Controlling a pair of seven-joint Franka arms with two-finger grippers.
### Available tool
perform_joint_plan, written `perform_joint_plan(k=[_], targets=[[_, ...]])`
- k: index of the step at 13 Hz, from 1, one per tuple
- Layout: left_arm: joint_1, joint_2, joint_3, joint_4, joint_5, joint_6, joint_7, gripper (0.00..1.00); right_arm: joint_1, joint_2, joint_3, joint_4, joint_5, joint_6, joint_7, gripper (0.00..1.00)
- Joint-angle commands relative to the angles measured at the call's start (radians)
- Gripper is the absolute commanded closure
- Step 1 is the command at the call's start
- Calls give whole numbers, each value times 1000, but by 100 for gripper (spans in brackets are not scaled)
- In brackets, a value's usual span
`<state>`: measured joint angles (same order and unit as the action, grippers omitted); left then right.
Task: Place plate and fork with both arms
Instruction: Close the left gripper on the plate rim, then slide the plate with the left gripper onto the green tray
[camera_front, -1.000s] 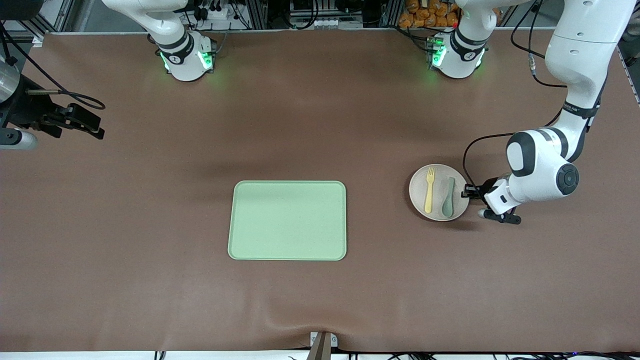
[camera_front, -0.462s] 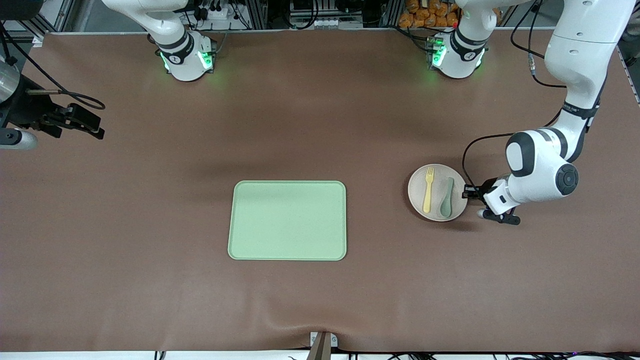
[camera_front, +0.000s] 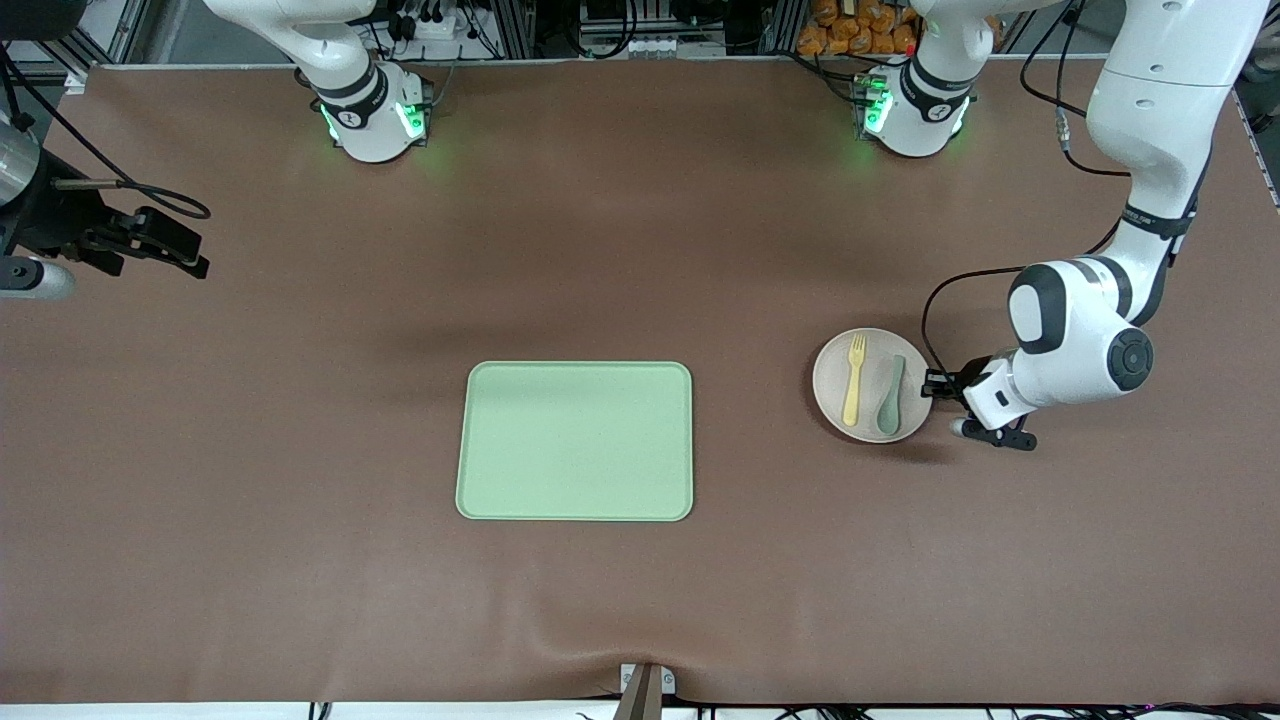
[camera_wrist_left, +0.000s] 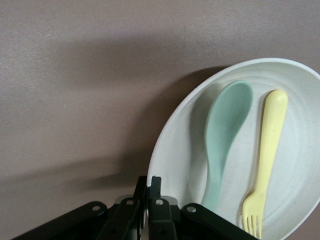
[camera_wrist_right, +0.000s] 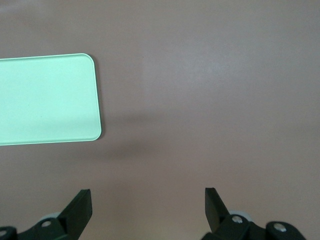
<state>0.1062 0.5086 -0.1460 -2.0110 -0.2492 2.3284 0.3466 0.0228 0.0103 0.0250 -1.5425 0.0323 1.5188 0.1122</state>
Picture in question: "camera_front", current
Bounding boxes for brown table mat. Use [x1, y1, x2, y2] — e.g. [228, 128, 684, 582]
[0, 55, 1280, 706]

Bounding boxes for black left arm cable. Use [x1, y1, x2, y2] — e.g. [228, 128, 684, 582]
[920, 0, 1136, 376]

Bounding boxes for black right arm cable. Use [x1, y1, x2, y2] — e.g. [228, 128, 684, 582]
[0, 45, 212, 221]

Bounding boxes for green plastic spoon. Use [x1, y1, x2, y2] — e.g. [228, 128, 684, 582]
[876, 354, 907, 436]

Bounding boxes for beige round plate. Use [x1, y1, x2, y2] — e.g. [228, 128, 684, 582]
[812, 328, 933, 444]

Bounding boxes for metal table clamp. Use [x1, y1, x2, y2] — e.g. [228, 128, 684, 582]
[615, 662, 678, 720]

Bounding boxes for yellow plastic fork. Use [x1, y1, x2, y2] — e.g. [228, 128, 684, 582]
[842, 334, 869, 428]

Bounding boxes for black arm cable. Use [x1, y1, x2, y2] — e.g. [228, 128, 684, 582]
[0, 45, 212, 221]
[920, 0, 1136, 376]

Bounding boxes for orange packaged items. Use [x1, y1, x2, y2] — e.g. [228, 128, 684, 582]
[797, 0, 918, 57]

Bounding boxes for white power strip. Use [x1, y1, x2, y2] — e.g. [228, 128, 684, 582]
[392, 8, 463, 43]

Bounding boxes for aluminium frame profile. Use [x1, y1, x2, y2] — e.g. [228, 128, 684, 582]
[0, 30, 151, 94]

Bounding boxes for light green rectangular tray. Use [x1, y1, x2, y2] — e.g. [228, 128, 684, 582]
[455, 361, 694, 523]

